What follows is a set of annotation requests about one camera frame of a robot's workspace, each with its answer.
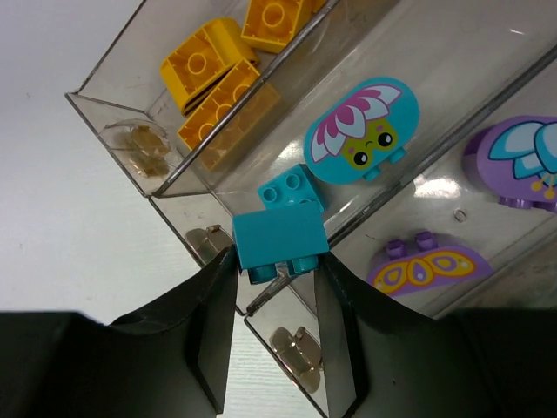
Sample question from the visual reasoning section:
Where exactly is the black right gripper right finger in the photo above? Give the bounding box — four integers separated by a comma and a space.
314, 253, 556, 417

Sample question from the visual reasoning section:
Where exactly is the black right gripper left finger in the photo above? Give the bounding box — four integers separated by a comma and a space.
1, 248, 238, 417

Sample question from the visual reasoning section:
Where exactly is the purple butterfly lego brick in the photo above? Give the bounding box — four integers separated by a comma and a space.
366, 231, 493, 298

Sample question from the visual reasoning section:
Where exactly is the cyan lego brick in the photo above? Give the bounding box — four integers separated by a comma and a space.
232, 202, 330, 285
258, 164, 326, 212

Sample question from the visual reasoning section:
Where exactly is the teal frog flower lego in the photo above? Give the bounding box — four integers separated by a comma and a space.
304, 77, 420, 185

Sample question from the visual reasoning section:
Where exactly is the purple rounded lego brick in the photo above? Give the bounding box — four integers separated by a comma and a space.
462, 115, 556, 213

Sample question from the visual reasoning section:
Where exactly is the orange lego plate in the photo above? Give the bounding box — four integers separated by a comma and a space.
178, 59, 259, 151

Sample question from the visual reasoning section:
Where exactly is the yellow curved lego brick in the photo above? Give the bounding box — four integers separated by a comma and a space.
159, 17, 259, 116

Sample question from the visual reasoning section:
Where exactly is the yellow lego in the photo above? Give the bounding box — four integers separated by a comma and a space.
241, 0, 326, 54

